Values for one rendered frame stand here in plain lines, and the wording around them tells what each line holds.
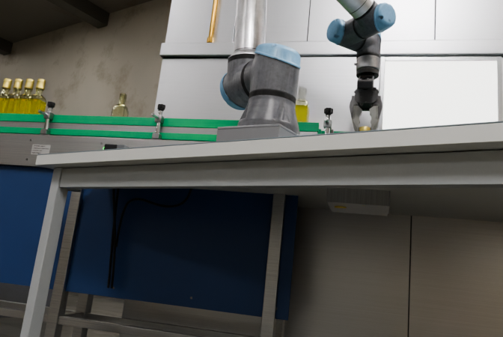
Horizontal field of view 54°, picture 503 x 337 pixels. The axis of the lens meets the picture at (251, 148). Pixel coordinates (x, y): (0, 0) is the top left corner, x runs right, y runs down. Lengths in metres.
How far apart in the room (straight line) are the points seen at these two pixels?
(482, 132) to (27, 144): 1.61
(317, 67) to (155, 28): 4.57
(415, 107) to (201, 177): 1.00
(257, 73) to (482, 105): 1.02
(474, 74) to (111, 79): 5.31
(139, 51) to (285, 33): 4.47
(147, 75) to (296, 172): 5.21
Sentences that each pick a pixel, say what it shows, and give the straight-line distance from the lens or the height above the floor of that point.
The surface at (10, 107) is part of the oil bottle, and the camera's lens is 2.32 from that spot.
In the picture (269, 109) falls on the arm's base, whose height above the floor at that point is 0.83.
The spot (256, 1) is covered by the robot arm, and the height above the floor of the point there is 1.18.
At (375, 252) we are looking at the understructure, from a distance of 1.85.
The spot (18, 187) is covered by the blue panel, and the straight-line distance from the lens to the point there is 2.04.
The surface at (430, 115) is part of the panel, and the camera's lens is 1.93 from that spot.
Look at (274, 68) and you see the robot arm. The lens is 1.18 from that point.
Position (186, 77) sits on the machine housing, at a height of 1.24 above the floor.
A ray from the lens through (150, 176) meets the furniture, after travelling 1.32.
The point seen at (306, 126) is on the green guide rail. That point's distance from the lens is 1.65.
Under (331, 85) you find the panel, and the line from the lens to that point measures 1.97.
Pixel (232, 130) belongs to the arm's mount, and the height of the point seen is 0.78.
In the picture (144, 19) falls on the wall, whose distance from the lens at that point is 6.65.
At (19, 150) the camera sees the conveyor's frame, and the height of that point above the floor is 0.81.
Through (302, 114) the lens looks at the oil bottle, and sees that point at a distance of 1.78.
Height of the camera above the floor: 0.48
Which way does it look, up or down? 14 degrees up
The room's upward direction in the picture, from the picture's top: 6 degrees clockwise
